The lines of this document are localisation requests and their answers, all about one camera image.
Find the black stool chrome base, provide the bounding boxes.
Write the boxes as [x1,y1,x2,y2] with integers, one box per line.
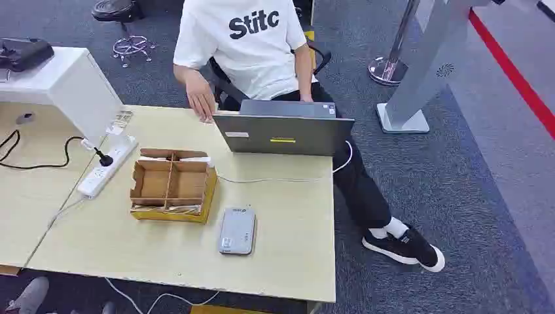
[91,0,157,69]

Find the person's right hand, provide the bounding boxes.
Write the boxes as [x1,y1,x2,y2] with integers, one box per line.
[185,73,217,124]

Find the person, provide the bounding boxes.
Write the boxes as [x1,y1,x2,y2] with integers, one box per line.
[173,0,446,274]

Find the grey flat device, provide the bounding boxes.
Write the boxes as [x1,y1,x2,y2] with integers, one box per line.
[217,207,257,256]

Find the white laptop cable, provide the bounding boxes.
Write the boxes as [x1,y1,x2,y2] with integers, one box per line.
[217,140,353,185]

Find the white cards stack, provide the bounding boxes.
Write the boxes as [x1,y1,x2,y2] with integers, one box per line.
[179,156,214,168]

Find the black device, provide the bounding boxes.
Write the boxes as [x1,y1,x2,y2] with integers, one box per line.
[0,37,56,73]

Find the red floor tape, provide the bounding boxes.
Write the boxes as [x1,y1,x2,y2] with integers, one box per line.
[467,9,555,142]

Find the white hanging cable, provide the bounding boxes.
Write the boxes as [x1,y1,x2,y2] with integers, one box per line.
[103,277,221,314]

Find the wooden card box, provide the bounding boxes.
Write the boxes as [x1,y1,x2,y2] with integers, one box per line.
[129,148,219,225]

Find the white power strip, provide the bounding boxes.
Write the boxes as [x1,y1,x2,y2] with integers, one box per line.
[77,134,139,200]

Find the white kiosk stand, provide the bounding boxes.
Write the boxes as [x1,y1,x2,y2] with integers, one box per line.
[376,0,496,135]

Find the printed label stickers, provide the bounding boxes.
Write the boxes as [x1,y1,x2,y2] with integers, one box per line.
[105,110,134,135]

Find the pale cards row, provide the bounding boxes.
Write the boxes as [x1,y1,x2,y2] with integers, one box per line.
[132,204,203,217]

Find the black plug with cable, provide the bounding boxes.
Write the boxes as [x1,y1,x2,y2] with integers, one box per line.
[0,129,115,171]

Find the white power strip cable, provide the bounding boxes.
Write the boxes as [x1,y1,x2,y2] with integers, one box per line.
[48,196,88,228]

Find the chrome stanchion post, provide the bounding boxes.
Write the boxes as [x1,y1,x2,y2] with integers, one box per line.
[368,0,422,86]

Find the yellow wooden box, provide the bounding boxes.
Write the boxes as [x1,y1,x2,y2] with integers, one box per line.
[190,305,272,314]

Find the grey laptop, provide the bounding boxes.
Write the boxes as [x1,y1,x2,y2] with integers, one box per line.
[212,99,355,158]

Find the black office chair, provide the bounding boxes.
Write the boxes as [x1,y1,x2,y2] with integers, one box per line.
[207,41,333,112]

